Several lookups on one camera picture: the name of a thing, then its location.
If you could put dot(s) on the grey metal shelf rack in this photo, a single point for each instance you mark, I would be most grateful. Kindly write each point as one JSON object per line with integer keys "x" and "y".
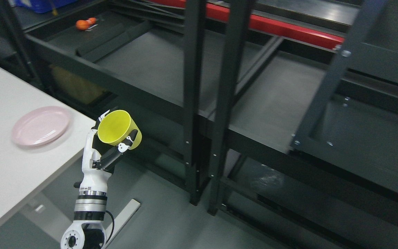
{"x": 352, "y": 121}

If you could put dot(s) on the orange toy on shelf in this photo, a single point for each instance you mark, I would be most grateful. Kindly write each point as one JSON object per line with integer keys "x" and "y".
{"x": 85, "y": 24}

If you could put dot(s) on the blue plastic crate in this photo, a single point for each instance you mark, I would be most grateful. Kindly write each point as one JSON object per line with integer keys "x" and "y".
{"x": 43, "y": 6}

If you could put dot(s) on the yellow plastic cup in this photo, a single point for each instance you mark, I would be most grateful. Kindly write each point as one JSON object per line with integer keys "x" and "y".
{"x": 116, "y": 126}

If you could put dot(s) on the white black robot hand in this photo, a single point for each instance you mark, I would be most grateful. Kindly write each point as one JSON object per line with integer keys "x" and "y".
{"x": 98, "y": 159}

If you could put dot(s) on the black metal shelf rack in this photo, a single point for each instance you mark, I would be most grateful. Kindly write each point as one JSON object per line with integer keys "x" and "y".
{"x": 226, "y": 87}

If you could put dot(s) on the pink plastic plate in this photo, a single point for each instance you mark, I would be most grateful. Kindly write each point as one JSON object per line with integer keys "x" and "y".
{"x": 40, "y": 126}

